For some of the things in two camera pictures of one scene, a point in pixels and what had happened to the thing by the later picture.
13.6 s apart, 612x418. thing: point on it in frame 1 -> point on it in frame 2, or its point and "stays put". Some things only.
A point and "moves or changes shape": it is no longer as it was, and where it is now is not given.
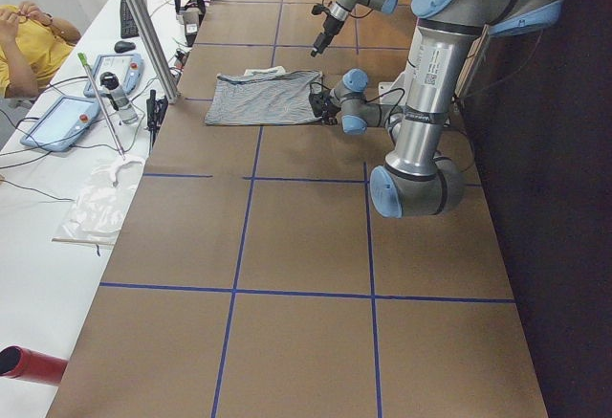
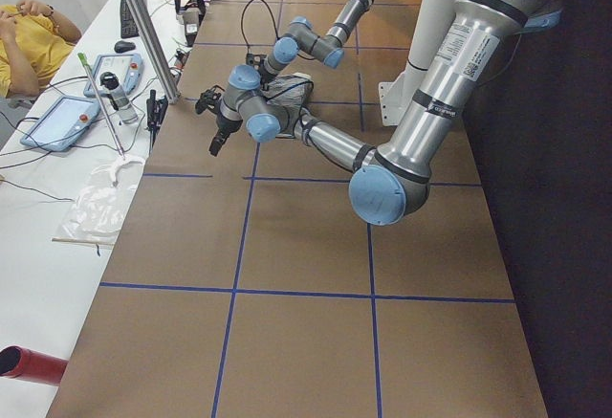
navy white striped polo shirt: [264, 96] moves or changes shape
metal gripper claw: [83, 59] stays put
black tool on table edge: [156, 114] stays put
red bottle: [28, 364] stays put
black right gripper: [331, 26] -> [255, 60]
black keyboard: [127, 25] stays put
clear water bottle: [127, 113] stays put
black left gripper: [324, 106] -> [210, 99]
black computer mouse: [123, 46] stays put
